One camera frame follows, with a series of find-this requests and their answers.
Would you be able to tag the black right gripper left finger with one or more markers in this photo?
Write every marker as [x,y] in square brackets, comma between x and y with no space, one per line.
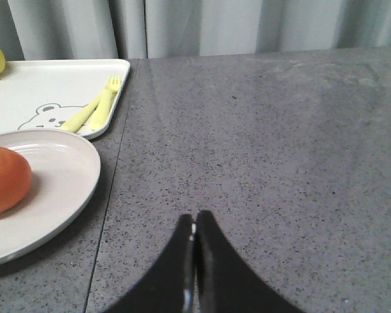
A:
[168,286]

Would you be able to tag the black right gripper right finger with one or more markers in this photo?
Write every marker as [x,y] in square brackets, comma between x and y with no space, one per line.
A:
[225,282]

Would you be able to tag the beige round plate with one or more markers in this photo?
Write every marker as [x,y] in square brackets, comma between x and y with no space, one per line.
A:
[66,169]

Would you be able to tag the orange fruit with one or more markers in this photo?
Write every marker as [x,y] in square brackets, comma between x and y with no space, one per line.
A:
[15,178]

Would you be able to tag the white rectangular tray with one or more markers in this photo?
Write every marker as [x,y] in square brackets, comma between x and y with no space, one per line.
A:
[44,94]

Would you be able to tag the yellow plastic knife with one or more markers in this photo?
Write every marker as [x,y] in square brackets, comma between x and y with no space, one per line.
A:
[76,121]

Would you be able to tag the yellow plastic fork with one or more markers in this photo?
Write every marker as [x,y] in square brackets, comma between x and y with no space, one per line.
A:
[100,115]

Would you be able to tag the grey curtain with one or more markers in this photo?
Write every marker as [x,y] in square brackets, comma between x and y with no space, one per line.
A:
[37,30]

